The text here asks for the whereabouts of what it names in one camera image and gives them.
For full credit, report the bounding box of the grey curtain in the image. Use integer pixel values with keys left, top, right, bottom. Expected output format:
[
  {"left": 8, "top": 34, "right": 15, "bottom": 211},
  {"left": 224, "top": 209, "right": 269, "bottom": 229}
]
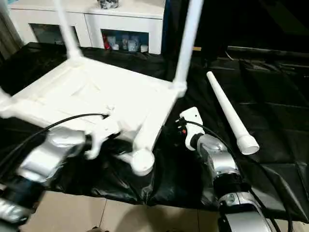
[{"left": 0, "top": 0, "right": 25, "bottom": 58}]

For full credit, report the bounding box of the dark grey bundle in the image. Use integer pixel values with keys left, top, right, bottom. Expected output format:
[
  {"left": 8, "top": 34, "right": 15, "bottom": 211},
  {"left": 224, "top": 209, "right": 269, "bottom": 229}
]
[{"left": 98, "top": 0, "right": 120, "bottom": 10}]

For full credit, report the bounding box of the long black bar device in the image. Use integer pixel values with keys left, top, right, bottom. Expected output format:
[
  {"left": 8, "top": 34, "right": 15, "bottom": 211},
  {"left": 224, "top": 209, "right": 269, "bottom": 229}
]
[{"left": 228, "top": 45, "right": 309, "bottom": 58}]

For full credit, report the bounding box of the white plastic table top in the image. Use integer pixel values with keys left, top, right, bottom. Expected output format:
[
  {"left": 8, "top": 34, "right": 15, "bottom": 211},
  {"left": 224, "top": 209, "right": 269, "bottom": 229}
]
[{"left": 0, "top": 58, "right": 188, "bottom": 176}]

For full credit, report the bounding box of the white glass-door cabinet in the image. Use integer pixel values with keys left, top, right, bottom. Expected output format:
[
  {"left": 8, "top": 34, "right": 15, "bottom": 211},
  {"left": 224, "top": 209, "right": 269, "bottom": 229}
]
[{"left": 8, "top": 0, "right": 165, "bottom": 55}]

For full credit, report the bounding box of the black left wrist camera cable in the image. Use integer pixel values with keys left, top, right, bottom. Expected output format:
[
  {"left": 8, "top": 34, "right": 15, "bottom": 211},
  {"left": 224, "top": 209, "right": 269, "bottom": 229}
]
[{"left": 0, "top": 113, "right": 109, "bottom": 171}]

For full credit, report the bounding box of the black mat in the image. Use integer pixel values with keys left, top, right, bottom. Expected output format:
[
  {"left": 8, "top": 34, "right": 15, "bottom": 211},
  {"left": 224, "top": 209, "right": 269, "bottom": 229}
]
[{"left": 0, "top": 42, "right": 309, "bottom": 223}]

